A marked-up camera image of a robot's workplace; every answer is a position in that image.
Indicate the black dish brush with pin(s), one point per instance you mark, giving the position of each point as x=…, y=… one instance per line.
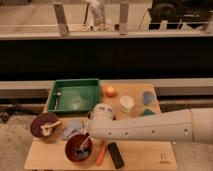
x=82, y=150

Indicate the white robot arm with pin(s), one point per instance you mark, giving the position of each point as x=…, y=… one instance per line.
x=194, y=125

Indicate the dark red bowl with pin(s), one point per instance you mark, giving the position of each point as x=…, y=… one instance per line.
x=38, y=127

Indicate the orange fruit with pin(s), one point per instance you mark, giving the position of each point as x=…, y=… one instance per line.
x=110, y=92

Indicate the green plastic tray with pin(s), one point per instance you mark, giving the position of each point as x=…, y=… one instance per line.
x=77, y=95

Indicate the blue cup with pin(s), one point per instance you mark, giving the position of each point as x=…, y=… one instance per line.
x=148, y=97

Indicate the green sponge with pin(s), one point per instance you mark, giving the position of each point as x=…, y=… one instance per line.
x=147, y=112

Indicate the metal spoon in tray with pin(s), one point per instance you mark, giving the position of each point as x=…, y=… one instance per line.
x=57, y=100

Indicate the light blue cloth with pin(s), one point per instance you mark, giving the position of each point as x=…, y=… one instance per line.
x=74, y=127

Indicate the orange carrot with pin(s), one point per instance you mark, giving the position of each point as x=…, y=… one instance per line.
x=101, y=153

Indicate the black rectangular block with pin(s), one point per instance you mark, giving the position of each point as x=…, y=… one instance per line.
x=115, y=155

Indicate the wooden spatula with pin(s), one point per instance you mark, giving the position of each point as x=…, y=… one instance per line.
x=49, y=127

